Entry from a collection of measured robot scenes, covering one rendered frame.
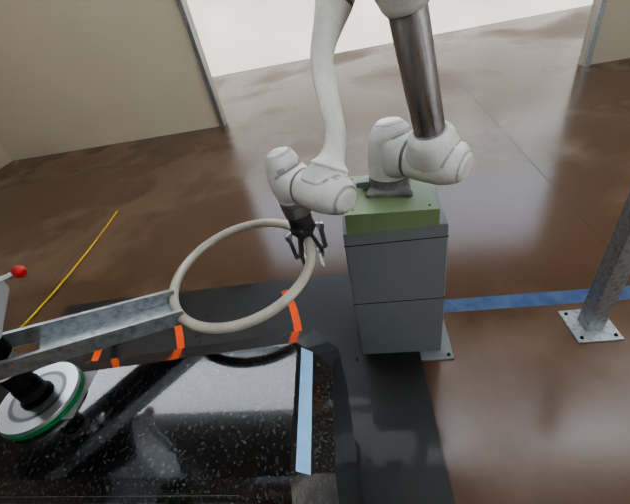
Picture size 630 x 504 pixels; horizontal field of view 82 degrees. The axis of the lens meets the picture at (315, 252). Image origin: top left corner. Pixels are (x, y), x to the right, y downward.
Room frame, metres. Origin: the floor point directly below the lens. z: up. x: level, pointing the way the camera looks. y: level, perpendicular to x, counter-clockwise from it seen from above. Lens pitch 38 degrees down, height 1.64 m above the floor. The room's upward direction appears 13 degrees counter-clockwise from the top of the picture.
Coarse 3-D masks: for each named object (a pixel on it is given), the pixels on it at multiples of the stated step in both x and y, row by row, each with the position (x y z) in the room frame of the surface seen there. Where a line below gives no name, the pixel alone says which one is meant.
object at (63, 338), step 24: (96, 312) 0.79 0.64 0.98; (120, 312) 0.81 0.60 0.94; (144, 312) 0.82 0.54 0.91; (168, 312) 0.77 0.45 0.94; (24, 336) 0.72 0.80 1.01; (48, 336) 0.74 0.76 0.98; (72, 336) 0.73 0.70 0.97; (96, 336) 0.69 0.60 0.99; (120, 336) 0.71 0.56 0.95; (24, 360) 0.63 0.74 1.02; (48, 360) 0.64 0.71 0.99
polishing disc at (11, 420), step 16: (48, 368) 0.74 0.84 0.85; (64, 368) 0.73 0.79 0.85; (64, 384) 0.67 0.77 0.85; (16, 400) 0.65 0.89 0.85; (48, 400) 0.63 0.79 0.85; (64, 400) 0.62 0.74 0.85; (0, 416) 0.61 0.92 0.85; (16, 416) 0.60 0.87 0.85; (32, 416) 0.59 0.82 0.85; (48, 416) 0.58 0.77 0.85; (0, 432) 0.56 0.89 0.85; (16, 432) 0.55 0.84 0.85
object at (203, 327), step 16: (240, 224) 1.14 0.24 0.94; (256, 224) 1.12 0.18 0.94; (272, 224) 1.09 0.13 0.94; (288, 224) 1.05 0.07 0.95; (208, 240) 1.10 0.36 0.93; (304, 240) 0.94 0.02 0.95; (192, 256) 1.04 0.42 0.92; (176, 272) 0.97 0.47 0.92; (304, 272) 0.79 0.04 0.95; (176, 288) 0.90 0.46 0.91; (176, 304) 0.82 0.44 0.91; (272, 304) 0.71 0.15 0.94; (288, 304) 0.71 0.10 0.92; (192, 320) 0.74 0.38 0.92; (240, 320) 0.68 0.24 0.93; (256, 320) 0.67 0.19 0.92
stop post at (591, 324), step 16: (624, 208) 1.04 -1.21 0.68; (624, 224) 1.01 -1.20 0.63; (624, 240) 0.98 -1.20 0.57; (608, 256) 1.02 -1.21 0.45; (624, 256) 0.97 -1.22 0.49; (608, 272) 0.99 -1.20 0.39; (624, 272) 0.96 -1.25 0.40; (592, 288) 1.03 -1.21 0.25; (608, 288) 0.97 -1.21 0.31; (592, 304) 1.00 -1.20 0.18; (608, 304) 0.96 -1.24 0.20; (576, 320) 1.04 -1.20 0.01; (592, 320) 0.97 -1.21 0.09; (608, 320) 1.00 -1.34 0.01; (576, 336) 0.95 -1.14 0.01; (592, 336) 0.94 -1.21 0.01; (608, 336) 0.92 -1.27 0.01
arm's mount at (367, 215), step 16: (352, 176) 1.45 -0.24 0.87; (416, 192) 1.20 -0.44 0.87; (432, 192) 1.18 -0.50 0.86; (352, 208) 1.16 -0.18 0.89; (368, 208) 1.14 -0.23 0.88; (384, 208) 1.12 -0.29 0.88; (400, 208) 1.10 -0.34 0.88; (416, 208) 1.08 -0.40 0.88; (432, 208) 1.06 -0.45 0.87; (352, 224) 1.12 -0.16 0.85; (368, 224) 1.10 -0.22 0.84; (384, 224) 1.09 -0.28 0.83; (400, 224) 1.08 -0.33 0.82; (416, 224) 1.07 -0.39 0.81; (432, 224) 1.06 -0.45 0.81
